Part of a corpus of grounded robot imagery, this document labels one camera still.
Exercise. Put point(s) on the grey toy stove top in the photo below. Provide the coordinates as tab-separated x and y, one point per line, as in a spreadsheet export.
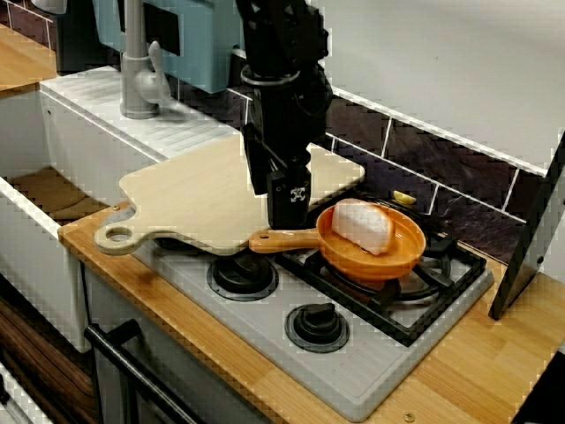
375	380

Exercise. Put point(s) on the white toy sink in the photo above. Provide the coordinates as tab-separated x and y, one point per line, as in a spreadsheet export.
88	132

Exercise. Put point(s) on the white toy oven door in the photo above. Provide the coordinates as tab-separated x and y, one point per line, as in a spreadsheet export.
185	366

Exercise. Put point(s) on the black stove knob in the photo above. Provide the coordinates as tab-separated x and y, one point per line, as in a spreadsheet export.
243	278
317	329

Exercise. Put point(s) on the black burner grate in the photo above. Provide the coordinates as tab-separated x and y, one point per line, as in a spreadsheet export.
463	265

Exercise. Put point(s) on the white rounded object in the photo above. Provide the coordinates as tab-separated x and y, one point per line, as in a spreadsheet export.
48	5

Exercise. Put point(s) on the orange toy frying pan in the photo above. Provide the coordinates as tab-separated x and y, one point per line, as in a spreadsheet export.
353	265

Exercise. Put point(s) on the salmon sushi toy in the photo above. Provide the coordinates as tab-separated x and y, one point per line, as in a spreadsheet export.
362	225

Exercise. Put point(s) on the small yellow toy food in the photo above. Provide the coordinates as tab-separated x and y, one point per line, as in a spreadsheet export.
404	197

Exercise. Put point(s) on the grey toy faucet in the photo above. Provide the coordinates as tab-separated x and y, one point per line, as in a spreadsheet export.
137	79

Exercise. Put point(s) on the teal plastic box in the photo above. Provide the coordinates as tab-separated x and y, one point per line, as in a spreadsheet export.
207	40

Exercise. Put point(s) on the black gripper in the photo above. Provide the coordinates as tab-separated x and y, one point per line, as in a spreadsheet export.
282	123

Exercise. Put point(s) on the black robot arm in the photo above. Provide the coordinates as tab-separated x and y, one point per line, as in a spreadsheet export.
282	35

